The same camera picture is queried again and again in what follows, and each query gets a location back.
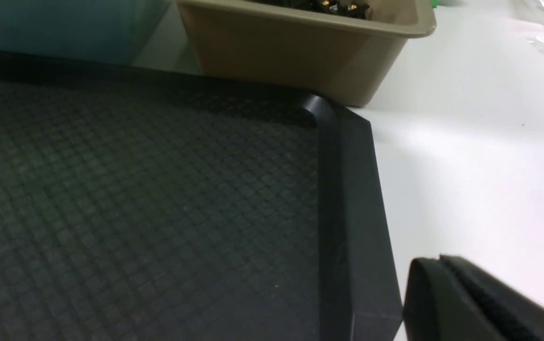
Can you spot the pile of black chopsticks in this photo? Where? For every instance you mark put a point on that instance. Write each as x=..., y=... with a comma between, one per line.
x=340, y=8

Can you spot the black serving tray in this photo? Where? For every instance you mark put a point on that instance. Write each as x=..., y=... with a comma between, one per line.
x=140, y=205

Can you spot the brown plastic bin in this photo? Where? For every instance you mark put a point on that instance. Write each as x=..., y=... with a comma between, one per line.
x=344, y=59

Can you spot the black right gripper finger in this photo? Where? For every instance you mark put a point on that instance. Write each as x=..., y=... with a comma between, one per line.
x=452, y=299

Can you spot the teal plastic bin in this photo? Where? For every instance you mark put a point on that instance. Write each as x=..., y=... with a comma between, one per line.
x=109, y=31

